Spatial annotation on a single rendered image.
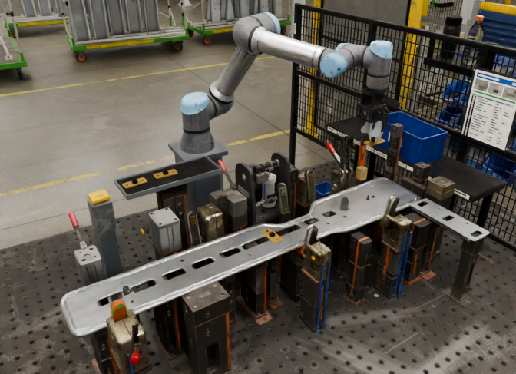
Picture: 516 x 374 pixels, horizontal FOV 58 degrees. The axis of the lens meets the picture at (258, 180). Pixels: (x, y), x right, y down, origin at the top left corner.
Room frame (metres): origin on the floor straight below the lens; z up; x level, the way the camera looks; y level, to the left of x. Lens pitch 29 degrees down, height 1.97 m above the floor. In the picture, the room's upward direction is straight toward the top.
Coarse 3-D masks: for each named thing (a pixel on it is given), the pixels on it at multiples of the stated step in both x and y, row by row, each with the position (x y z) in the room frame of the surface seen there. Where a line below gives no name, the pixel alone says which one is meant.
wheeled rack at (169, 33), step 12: (60, 0) 8.23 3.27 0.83; (168, 0) 9.03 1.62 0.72; (72, 36) 7.40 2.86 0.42; (120, 36) 8.04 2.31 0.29; (132, 36) 7.93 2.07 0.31; (144, 36) 7.99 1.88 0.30; (156, 36) 8.07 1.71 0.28; (168, 36) 8.88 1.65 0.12; (180, 36) 8.14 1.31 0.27; (72, 48) 7.37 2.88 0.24; (84, 48) 7.45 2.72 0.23; (96, 48) 7.52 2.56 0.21; (180, 48) 8.21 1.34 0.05; (84, 60) 7.52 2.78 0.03
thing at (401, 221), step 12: (396, 216) 1.42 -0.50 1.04; (384, 228) 1.42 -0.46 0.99; (396, 228) 1.38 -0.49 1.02; (408, 228) 1.38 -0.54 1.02; (384, 240) 1.42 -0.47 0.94; (396, 240) 1.38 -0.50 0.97; (384, 252) 1.42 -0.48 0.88; (396, 252) 1.36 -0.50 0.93; (384, 264) 1.41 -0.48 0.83; (396, 264) 1.38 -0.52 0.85; (384, 276) 1.39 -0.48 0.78; (396, 276) 1.37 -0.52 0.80; (384, 288) 1.39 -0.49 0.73; (396, 288) 1.36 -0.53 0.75
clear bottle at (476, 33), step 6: (480, 18) 2.03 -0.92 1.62; (474, 24) 2.05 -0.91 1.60; (480, 24) 2.03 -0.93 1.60; (474, 30) 2.03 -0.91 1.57; (480, 30) 2.02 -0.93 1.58; (468, 36) 2.04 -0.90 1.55; (474, 36) 2.02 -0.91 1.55; (480, 36) 2.01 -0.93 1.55; (468, 48) 2.03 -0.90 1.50; (474, 48) 2.02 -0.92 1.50; (468, 60) 2.02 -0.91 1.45; (474, 60) 2.01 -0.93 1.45
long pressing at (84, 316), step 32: (352, 192) 1.66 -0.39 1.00; (384, 192) 1.66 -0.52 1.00; (256, 224) 1.42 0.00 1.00; (288, 224) 1.43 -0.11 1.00; (320, 224) 1.43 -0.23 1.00; (352, 224) 1.43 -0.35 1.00; (192, 256) 1.24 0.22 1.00; (256, 256) 1.24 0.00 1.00; (96, 288) 1.09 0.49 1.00; (160, 288) 1.09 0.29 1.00; (192, 288) 1.09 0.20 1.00; (96, 320) 0.96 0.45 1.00
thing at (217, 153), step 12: (168, 144) 1.92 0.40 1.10; (216, 144) 1.92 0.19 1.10; (180, 156) 1.80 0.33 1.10; (192, 156) 1.80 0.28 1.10; (216, 156) 1.82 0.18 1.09; (204, 180) 1.81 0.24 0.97; (216, 180) 1.83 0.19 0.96; (192, 192) 1.79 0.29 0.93; (204, 192) 1.81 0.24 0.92; (192, 204) 1.79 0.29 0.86; (204, 204) 1.80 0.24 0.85
